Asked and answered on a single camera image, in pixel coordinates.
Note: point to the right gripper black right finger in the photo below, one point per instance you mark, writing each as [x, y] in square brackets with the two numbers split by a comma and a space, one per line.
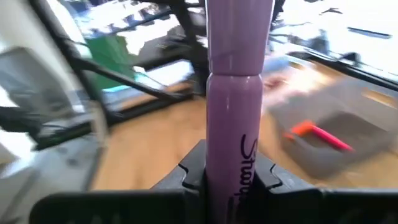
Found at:
[326, 208]

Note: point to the green object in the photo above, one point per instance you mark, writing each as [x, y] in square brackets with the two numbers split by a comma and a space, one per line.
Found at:
[109, 59]

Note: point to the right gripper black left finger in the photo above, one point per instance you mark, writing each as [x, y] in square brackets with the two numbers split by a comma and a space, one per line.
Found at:
[124, 208]

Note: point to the dark grey plastic bin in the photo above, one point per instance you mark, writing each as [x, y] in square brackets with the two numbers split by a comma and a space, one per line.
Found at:
[357, 124]

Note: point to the orange highlighter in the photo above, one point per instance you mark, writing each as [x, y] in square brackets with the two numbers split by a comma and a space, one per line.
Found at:
[303, 127]

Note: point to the pink highlighter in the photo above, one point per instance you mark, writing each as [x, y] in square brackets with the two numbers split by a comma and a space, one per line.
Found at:
[332, 140]

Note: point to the light purple highlighter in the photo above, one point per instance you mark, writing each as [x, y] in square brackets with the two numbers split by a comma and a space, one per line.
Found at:
[233, 109]

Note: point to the clear plastic bin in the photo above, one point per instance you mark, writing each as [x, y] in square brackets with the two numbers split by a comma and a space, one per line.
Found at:
[46, 93]

